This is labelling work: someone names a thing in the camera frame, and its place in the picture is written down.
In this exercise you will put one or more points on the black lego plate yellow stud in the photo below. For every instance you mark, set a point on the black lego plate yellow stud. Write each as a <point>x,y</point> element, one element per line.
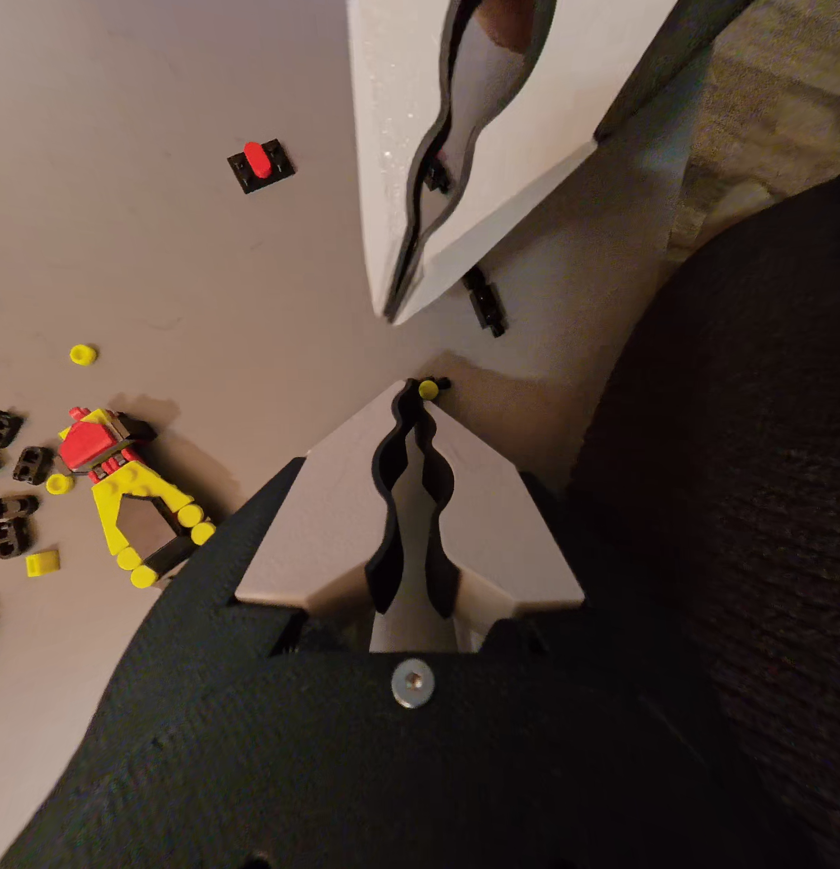
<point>428,389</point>

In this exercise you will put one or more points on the pile of lego pieces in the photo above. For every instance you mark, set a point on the pile of lego pieces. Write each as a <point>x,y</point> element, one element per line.
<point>33,465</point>

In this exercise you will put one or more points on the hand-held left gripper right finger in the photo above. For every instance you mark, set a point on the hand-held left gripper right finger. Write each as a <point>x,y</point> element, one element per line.
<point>508,536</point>

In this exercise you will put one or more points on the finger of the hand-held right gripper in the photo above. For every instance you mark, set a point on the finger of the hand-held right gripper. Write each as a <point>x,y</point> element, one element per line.
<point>569,88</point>
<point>392,102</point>

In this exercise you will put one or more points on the narrow black lego bar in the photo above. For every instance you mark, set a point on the narrow black lego bar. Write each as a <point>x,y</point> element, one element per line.
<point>484,302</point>

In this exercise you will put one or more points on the black lego plate red oval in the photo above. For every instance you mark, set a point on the black lego plate red oval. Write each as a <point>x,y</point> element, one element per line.
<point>259,159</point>

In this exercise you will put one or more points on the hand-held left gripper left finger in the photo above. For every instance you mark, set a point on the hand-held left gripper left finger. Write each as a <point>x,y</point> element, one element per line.
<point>311,536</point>

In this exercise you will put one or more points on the person's black knit clothing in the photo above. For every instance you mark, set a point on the person's black knit clothing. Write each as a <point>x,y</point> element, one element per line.
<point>732,475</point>

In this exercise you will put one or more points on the red yellow black lego model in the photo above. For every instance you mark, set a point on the red yellow black lego model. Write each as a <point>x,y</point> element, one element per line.
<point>87,441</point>

